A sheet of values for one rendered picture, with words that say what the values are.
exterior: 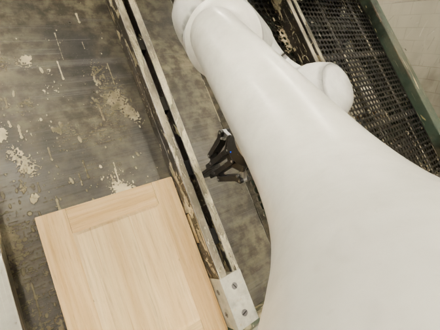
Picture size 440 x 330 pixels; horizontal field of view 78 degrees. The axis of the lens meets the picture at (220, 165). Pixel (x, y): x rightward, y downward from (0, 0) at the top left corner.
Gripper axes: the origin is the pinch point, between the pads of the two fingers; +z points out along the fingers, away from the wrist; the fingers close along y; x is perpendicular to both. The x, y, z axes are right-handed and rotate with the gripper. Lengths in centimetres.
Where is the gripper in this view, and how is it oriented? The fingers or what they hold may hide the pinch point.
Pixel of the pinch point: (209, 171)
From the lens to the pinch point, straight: 70.8
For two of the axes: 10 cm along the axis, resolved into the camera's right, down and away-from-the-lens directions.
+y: -3.7, -9.2, 1.3
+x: -8.2, 2.6, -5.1
